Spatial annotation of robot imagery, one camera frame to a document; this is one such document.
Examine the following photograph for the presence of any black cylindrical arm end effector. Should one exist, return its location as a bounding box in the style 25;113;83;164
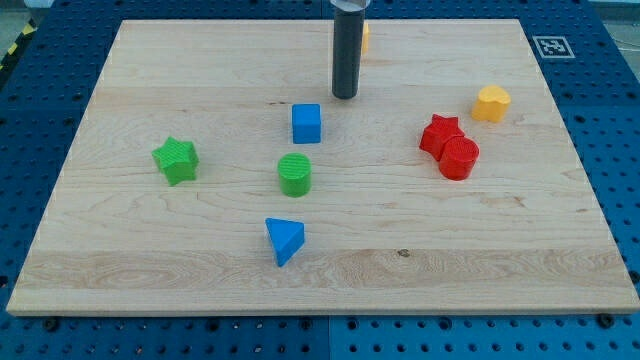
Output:
330;0;370;100

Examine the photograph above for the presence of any yellow block behind arm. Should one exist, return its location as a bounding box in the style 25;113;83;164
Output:
361;21;370;55

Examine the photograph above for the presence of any red star block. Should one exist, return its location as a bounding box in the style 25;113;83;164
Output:
419;114;465;161

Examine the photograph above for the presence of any green star block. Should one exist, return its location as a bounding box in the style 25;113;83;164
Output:
151;136;199;186

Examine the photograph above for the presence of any green cylinder block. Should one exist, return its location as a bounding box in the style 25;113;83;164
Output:
277;152;312;197

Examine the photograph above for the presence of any blue cube block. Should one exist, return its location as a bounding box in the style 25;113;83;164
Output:
291;104;322;144

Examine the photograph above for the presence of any blue triangle block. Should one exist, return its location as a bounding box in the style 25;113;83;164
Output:
265;218;305;267

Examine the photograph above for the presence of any light wooden board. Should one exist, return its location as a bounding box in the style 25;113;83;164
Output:
7;19;639;316

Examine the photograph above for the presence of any red cylinder block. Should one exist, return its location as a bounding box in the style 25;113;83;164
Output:
439;137;480;181

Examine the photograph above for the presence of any yellow heart block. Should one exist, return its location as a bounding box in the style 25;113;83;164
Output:
471;85;511;123

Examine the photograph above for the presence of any white fiducial marker tag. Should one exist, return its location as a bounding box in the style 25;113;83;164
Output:
532;36;575;59

